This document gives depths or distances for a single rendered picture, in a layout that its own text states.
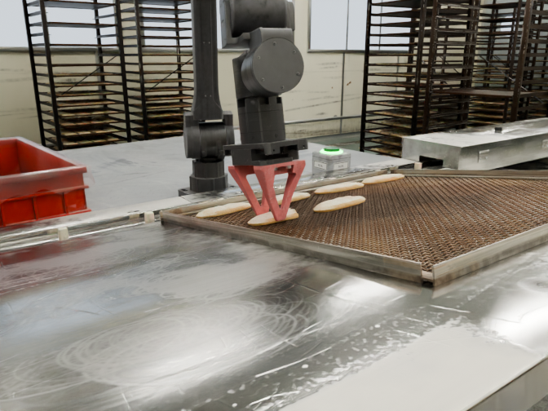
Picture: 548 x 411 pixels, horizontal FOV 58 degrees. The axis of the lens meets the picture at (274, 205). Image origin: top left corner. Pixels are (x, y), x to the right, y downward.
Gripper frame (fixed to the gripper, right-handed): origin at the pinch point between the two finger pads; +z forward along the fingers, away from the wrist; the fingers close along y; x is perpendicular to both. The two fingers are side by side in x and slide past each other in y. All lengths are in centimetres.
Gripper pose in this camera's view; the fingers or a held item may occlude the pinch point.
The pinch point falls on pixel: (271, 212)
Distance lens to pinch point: 64.2
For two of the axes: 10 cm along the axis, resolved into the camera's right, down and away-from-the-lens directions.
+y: 5.9, 0.7, -8.0
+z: 1.0, 9.8, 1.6
